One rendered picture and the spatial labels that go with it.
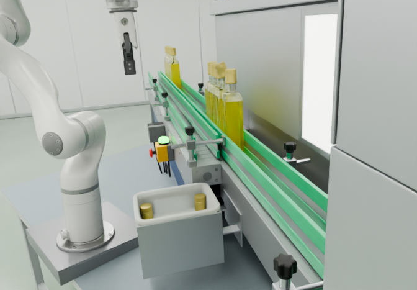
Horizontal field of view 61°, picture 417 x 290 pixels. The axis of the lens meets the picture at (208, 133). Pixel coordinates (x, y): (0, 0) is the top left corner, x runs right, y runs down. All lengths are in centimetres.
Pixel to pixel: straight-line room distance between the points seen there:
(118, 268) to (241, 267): 39
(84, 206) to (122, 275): 24
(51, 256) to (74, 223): 12
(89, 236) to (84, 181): 19
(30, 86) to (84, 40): 582
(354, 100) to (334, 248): 8
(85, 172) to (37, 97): 27
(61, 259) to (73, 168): 28
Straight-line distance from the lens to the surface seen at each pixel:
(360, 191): 17
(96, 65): 699
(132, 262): 123
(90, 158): 120
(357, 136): 17
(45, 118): 112
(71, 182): 118
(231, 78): 109
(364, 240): 18
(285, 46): 102
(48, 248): 131
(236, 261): 118
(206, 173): 109
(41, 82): 117
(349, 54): 17
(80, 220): 123
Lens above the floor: 147
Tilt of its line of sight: 17 degrees down
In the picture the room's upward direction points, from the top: 3 degrees counter-clockwise
